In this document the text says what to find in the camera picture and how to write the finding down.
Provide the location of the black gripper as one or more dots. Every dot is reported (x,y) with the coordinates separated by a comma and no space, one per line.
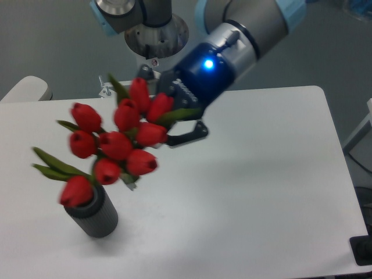
(194,83)

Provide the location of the red tulip bouquet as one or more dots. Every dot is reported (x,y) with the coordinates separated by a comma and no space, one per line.
(141,121)

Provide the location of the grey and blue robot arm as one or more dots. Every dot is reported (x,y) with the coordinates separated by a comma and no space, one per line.
(158,37)

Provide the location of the dark grey ribbed vase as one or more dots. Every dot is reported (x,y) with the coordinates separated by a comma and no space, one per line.
(98,218)

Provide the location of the white furniture at right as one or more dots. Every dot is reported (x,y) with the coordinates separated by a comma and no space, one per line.
(362,129)

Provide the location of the blue plastic bag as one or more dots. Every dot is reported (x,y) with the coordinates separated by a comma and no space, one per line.
(359,9)

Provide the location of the black device at table edge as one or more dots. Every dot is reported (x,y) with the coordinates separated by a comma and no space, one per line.
(361,248)

